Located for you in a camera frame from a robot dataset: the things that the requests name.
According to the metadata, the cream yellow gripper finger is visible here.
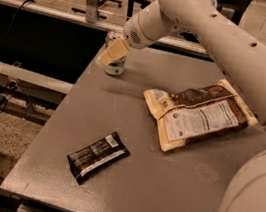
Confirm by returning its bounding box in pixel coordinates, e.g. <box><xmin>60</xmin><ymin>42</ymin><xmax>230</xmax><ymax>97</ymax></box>
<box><xmin>96</xmin><ymin>38</ymin><xmax>131</xmax><ymax>68</ymax></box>

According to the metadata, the white 7up soda can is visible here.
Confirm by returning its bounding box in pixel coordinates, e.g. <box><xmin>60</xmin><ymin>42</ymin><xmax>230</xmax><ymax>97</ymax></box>
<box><xmin>104</xmin><ymin>31</ymin><xmax>126</xmax><ymax>76</ymax></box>

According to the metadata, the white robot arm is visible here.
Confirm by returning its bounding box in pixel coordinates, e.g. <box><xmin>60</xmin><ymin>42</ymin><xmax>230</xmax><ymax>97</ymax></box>
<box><xmin>99</xmin><ymin>0</ymin><xmax>266</xmax><ymax>212</ymax></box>

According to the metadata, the yellow brown snack bag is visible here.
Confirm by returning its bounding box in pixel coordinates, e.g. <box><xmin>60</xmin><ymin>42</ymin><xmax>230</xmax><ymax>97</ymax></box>
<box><xmin>143</xmin><ymin>79</ymin><xmax>258</xmax><ymax>152</ymax></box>

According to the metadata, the black snack bar wrapper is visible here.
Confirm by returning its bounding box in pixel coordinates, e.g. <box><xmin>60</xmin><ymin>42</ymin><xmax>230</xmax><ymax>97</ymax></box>
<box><xmin>67</xmin><ymin>131</ymin><xmax>130</xmax><ymax>184</ymax></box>

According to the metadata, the black power cable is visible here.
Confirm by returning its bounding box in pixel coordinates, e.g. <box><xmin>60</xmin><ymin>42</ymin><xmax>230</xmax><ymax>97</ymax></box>
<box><xmin>0</xmin><ymin>0</ymin><xmax>37</xmax><ymax>150</ymax></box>

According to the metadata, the metal barrier rail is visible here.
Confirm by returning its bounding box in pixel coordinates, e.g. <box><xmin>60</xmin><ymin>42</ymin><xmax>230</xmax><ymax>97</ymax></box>
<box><xmin>0</xmin><ymin>0</ymin><xmax>211</xmax><ymax>60</ymax></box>

